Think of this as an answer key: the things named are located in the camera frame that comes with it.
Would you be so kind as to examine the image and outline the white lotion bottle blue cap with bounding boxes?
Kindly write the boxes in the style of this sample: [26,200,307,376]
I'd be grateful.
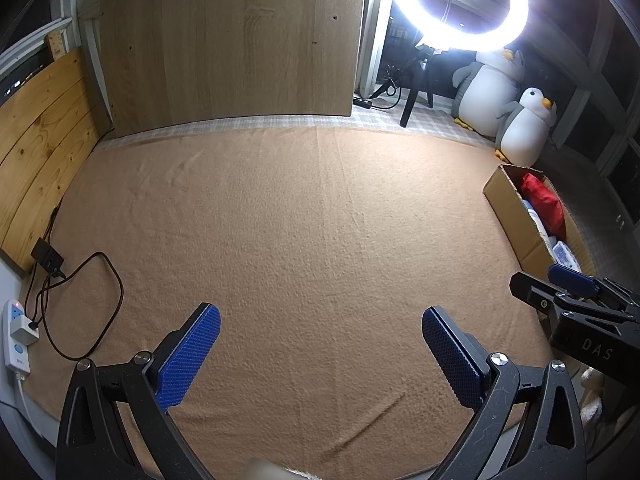
[522,200,550,247]

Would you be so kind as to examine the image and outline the red cloth pouch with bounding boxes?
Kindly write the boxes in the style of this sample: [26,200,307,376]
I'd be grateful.
[520,174,566,240]

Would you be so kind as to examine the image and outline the white dotted tissue pack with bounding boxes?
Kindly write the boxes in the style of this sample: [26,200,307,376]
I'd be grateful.
[552,240,582,272]

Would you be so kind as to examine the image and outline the right gloved hand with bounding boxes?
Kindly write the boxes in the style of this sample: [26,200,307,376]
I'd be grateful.
[580,367,605,428]

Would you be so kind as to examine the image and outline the cardboard box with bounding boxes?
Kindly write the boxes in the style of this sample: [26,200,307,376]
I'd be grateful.
[482,162,598,281]

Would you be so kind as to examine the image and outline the black charger adapter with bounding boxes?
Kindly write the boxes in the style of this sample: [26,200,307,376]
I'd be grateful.
[30,237,64,276]

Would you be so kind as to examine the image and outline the white power strip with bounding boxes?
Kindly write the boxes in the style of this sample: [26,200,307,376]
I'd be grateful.
[1,299,39,377]

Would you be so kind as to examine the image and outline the small penguin plush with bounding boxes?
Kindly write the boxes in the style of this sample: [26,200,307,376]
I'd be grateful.
[496,87,556,167]

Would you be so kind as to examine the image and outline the pine wood headboard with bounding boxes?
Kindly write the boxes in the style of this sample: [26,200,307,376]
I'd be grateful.
[1,48,111,273]

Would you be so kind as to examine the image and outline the large penguin plush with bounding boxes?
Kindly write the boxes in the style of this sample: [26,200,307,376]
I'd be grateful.
[451,49,525,139]

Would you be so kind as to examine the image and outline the black power strip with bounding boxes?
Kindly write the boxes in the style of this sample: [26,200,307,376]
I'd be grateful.
[352,96,372,110]

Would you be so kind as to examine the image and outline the black tripod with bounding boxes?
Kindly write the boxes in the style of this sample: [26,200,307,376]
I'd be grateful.
[367,44,452,128]

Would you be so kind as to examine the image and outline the wooden board panel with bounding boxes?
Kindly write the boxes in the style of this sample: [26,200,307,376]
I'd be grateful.
[100,0,363,136]

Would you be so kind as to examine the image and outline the black cable on bed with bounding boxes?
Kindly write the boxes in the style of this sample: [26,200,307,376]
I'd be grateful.
[22,194,125,361]

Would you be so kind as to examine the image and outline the ring light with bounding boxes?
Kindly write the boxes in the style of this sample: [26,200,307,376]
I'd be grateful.
[393,0,529,52]

